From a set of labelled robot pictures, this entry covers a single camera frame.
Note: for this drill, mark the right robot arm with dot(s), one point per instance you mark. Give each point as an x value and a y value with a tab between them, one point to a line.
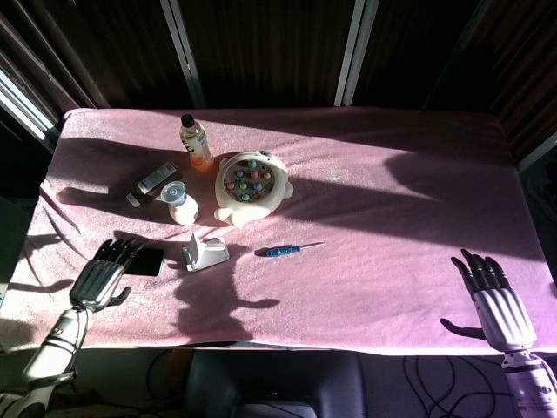
531	383

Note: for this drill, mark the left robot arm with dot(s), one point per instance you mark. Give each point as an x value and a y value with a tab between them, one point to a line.
52	348

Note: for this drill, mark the small white bottle clear cap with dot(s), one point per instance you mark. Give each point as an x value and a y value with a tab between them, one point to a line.
183	209

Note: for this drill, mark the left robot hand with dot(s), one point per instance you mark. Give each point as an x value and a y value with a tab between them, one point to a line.
95	281

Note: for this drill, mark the orange drink bottle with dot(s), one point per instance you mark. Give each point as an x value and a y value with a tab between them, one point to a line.
196	141

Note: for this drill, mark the pink tablecloth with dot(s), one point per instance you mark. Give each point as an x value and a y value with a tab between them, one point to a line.
348	283

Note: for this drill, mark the black phone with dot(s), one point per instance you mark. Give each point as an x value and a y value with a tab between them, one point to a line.
148	261

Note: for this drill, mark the white fishing toy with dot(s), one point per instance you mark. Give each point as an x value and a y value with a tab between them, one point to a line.
254	204

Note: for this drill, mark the grey metal frame rail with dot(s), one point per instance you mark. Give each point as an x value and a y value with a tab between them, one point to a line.
537	154
22	104

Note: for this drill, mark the black chair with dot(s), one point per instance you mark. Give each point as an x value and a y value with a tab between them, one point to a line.
278	383

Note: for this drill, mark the white stand holder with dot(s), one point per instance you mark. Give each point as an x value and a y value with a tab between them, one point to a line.
204	257

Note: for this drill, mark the grey metal frame post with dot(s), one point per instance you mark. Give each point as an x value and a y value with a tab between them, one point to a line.
354	52
185	56

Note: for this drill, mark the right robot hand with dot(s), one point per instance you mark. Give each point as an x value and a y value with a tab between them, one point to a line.
500	305

